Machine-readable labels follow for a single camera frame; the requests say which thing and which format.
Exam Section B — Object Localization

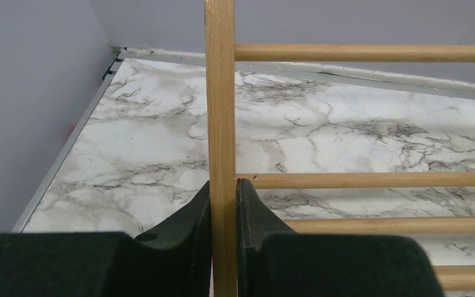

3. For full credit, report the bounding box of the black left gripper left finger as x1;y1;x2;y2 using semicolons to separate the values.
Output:
0;185;212;296

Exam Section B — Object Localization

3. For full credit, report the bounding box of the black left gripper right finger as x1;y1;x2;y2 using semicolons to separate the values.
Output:
236;179;443;296

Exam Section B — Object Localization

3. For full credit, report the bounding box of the wooden dowel rack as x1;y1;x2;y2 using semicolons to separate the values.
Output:
204;1;475;296

